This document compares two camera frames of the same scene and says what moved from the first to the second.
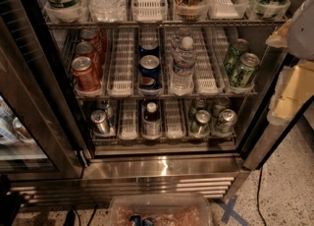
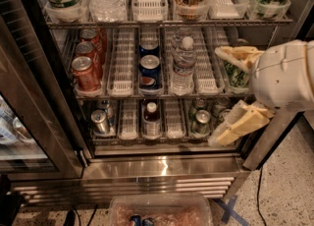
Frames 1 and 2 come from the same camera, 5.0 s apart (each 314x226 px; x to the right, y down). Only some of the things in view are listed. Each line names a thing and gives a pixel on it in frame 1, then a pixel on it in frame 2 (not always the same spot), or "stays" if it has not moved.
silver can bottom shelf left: x=100 y=119 stays
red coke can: x=86 y=79 stays
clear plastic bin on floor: x=160 y=209 stays
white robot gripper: x=302 y=36 to x=281 y=77
